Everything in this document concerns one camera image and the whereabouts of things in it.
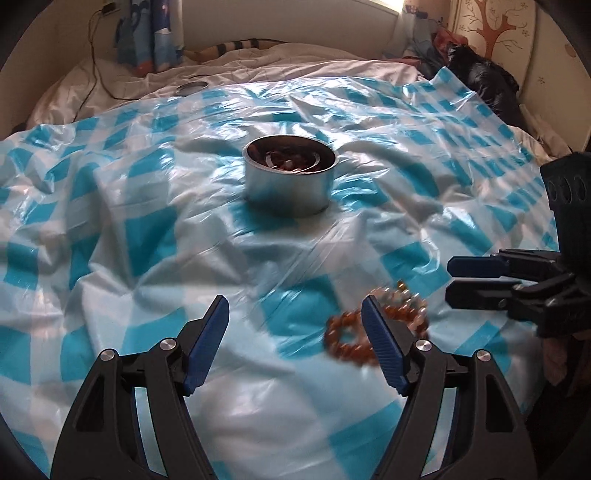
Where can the round metal tin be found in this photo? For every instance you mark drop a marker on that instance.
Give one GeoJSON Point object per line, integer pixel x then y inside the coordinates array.
{"type": "Point", "coordinates": [286, 194]}

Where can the blue white checked plastic sheet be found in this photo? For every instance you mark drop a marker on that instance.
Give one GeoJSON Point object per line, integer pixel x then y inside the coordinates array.
{"type": "Point", "coordinates": [138, 277]}

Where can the black garment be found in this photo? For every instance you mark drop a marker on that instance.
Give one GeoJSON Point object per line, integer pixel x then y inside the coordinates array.
{"type": "Point", "coordinates": [485, 87]}

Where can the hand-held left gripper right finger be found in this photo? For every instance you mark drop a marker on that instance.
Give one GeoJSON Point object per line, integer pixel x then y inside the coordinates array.
{"type": "Point", "coordinates": [381, 341]}

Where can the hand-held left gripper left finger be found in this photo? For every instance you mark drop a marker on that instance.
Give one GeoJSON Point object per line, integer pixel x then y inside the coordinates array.
{"type": "Point", "coordinates": [207, 341]}

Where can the round metal tin lid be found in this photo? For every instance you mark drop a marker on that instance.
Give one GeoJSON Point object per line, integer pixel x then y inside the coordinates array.
{"type": "Point", "coordinates": [191, 87]}

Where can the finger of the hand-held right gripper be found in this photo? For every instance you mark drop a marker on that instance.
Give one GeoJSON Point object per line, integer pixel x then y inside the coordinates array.
{"type": "Point", "coordinates": [475, 266]}
{"type": "Point", "coordinates": [480, 294]}

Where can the white quilt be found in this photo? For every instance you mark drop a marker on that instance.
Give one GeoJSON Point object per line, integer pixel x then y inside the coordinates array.
{"type": "Point", "coordinates": [300, 60]}

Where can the blue printed curtain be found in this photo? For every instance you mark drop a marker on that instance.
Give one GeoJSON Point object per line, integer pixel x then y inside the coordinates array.
{"type": "Point", "coordinates": [147, 37]}

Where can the black charger plug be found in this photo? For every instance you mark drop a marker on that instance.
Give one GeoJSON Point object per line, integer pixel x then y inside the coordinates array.
{"type": "Point", "coordinates": [108, 8]}

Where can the person's right forearm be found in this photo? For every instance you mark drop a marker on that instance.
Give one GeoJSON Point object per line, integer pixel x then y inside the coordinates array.
{"type": "Point", "coordinates": [558, 360]}

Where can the striped cloth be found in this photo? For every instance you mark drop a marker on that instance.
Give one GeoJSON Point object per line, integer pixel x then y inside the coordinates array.
{"type": "Point", "coordinates": [231, 46]}

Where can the pile of clothes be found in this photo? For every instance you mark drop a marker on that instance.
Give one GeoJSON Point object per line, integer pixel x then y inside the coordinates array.
{"type": "Point", "coordinates": [429, 37]}

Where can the cream panel with tree print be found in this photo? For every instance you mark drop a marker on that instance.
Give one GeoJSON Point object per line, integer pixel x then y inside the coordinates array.
{"type": "Point", "coordinates": [494, 27]}

